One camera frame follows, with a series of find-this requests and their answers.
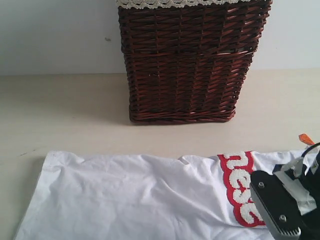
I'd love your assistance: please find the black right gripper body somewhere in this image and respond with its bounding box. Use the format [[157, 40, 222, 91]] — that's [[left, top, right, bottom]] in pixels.
[[297, 197, 320, 240]]

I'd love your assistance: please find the white t-shirt red patch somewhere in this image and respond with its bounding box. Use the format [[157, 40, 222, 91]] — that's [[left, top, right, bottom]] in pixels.
[[14, 134, 320, 240]]

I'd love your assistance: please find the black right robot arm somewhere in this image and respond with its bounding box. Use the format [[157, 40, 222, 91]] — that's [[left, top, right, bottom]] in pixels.
[[297, 153, 320, 240]]

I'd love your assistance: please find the dark brown wicker basket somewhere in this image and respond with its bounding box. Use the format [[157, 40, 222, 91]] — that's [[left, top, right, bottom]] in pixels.
[[117, 0, 272, 124]]

